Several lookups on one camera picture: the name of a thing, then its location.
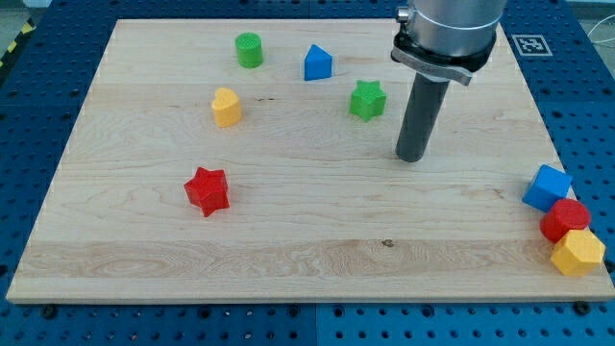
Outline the red star block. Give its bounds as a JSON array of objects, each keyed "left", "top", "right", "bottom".
[{"left": 184, "top": 167, "right": 230, "bottom": 217}]

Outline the blue cube block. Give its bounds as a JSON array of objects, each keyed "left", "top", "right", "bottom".
[{"left": 522, "top": 164, "right": 573, "bottom": 212}]

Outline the red cylinder block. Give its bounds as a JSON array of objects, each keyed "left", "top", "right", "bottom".
[{"left": 539, "top": 199, "right": 592, "bottom": 243}]

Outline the green cylinder block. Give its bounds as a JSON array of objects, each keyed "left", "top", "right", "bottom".
[{"left": 234, "top": 32, "right": 263, "bottom": 68}]

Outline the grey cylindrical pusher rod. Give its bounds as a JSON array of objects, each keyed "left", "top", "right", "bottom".
[{"left": 396, "top": 74, "right": 449, "bottom": 162}]

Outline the green star block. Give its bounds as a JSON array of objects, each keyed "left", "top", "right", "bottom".
[{"left": 350, "top": 80, "right": 387, "bottom": 122}]

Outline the yellow heart block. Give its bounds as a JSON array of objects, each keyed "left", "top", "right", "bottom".
[{"left": 211, "top": 87, "right": 242, "bottom": 128}]

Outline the wooden board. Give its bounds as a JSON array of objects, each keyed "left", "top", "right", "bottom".
[{"left": 7, "top": 19, "right": 614, "bottom": 304}]

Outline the blue triangle block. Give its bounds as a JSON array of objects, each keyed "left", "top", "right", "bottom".
[{"left": 304, "top": 44, "right": 333, "bottom": 81}]

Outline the white cable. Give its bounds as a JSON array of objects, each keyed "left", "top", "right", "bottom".
[{"left": 586, "top": 12, "right": 615, "bottom": 49}]

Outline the yellow hexagon block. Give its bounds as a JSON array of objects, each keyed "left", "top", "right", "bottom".
[{"left": 551, "top": 230, "right": 606, "bottom": 277}]

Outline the white fiducial marker tag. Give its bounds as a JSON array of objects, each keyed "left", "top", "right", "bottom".
[{"left": 511, "top": 35, "right": 553, "bottom": 57}]

